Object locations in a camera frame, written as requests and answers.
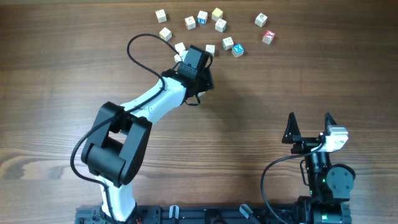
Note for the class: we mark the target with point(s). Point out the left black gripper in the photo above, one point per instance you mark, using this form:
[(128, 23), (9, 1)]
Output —
[(209, 83)]

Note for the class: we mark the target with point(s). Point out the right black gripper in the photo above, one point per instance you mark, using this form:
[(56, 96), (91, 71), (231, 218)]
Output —
[(292, 135)]

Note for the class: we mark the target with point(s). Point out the plain wooden block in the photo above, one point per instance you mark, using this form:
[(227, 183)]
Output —
[(210, 49)]

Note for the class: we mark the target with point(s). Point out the wooden block green picture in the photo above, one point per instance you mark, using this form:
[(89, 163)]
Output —
[(227, 43)]

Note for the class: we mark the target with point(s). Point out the blue X wooden block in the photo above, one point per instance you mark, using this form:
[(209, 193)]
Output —
[(237, 50)]

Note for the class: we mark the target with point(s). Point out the wooden block blue Y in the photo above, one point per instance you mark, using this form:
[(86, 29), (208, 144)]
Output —
[(201, 93)]

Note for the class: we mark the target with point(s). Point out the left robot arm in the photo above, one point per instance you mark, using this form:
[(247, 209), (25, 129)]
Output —
[(116, 144)]

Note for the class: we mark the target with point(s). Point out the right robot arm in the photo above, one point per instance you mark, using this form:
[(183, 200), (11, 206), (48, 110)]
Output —
[(329, 184)]

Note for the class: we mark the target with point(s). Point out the wooden block red side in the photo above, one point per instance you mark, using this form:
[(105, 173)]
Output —
[(178, 58)]

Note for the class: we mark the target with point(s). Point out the wooden block teal side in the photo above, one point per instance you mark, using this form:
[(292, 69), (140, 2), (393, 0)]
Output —
[(180, 47)]

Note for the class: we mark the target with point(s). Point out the wooden block green side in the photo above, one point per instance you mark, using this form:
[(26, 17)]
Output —
[(220, 25)]

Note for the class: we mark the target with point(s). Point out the wooden block blue side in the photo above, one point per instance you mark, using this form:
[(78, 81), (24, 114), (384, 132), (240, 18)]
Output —
[(202, 17)]

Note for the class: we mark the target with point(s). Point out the yellow top wooden block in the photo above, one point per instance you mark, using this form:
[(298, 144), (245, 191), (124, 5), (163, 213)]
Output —
[(217, 14)]

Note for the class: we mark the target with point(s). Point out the wooden block top left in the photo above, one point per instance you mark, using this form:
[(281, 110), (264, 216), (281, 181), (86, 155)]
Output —
[(161, 16)]

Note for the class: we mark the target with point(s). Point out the red top wooden block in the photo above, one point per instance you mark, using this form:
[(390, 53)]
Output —
[(268, 37)]

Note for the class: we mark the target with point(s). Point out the wooden block far right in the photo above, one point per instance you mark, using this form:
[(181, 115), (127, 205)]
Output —
[(261, 19)]

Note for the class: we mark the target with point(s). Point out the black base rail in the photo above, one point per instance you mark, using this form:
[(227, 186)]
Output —
[(163, 215)]

